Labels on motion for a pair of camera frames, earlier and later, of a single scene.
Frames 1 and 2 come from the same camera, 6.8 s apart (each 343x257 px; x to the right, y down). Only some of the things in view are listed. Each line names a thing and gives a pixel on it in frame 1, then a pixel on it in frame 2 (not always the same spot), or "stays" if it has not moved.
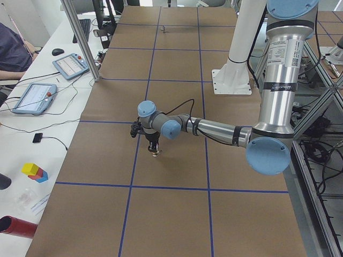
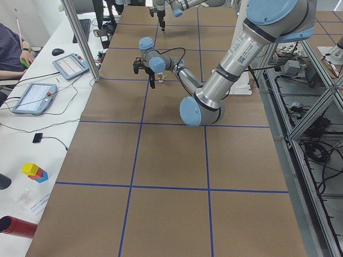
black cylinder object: x=5 y=181 stays
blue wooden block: x=44 y=178 stays
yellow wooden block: x=30 y=168 stays
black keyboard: x=85 y=24 stays
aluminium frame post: x=94 y=71 stays
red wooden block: x=38 y=174 stays
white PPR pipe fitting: x=159 y=153 → x=160 y=77
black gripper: x=136 y=128 → x=138 y=65
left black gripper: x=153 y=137 → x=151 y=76
